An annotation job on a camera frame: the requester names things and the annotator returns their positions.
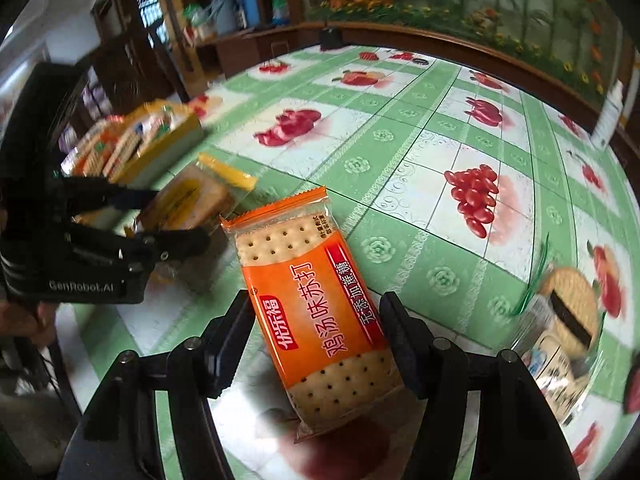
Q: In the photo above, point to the grey kettle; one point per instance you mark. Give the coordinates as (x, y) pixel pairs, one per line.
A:
(222, 10)

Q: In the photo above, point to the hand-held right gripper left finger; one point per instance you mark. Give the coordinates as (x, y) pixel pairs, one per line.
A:
(235, 340)

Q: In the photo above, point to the person's left hand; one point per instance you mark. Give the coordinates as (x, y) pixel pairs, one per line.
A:
(32, 317)

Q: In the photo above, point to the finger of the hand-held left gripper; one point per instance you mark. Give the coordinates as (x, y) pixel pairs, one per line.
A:
(175, 245)
(130, 199)

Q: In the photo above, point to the blue thermos jug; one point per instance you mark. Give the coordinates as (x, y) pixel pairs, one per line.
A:
(248, 5)

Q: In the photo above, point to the white label cracker packet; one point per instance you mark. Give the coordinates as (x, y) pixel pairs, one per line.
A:
(552, 377)

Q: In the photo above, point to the white spray bottle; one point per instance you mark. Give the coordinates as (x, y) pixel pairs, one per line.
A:
(608, 115)

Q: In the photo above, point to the green plastic bag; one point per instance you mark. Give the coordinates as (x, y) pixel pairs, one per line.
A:
(192, 15)

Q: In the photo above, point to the orange cracker packet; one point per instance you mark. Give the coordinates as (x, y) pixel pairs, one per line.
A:
(310, 305)
(92, 152)

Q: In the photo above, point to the green fruit-print tablecloth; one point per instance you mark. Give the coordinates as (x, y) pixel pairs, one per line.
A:
(400, 170)

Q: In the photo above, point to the yellow cardboard box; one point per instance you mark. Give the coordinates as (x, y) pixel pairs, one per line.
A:
(167, 147)

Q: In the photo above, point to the glass tank with plants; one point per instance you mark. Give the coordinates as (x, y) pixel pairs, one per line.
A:
(475, 0)

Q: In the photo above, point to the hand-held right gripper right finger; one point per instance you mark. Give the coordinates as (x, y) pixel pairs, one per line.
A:
(400, 345)

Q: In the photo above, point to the clear round biscuit packet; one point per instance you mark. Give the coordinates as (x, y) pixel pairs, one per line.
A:
(570, 305)

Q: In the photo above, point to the dark wooden cabinet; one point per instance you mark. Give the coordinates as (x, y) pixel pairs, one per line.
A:
(240, 50)

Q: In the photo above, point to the yellow cracker packet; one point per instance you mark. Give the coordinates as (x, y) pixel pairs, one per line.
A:
(195, 200)

